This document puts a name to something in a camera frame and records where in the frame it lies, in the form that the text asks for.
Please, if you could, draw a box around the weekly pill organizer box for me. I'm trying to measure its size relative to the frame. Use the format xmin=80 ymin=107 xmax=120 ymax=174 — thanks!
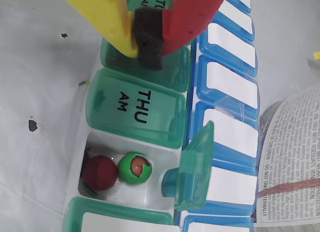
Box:
xmin=61 ymin=0 xmax=261 ymax=232

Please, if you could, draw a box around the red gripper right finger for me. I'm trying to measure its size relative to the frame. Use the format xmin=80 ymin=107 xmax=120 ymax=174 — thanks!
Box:
xmin=131 ymin=0 xmax=230 ymax=71

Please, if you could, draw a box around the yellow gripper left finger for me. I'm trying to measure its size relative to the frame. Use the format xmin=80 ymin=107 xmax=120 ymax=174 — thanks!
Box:
xmin=56 ymin=0 xmax=140 ymax=59

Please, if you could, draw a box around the red round pill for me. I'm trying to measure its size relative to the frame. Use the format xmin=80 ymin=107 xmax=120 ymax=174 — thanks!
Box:
xmin=82 ymin=155 xmax=119 ymax=191

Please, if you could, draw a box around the white tablecloth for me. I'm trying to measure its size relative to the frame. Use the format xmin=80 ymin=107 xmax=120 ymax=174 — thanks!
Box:
xmin=0 ymin=0 xmax=320 ymax=232

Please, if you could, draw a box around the clear container printed label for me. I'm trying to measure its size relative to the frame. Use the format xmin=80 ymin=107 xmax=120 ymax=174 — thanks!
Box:
xmin=251 ymin=83 xmax=320 ymax=227

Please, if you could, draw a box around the green round pill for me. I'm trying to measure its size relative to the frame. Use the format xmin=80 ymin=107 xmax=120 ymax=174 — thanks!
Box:
xmin=117 ymin=152 xmax=153 ymax=186

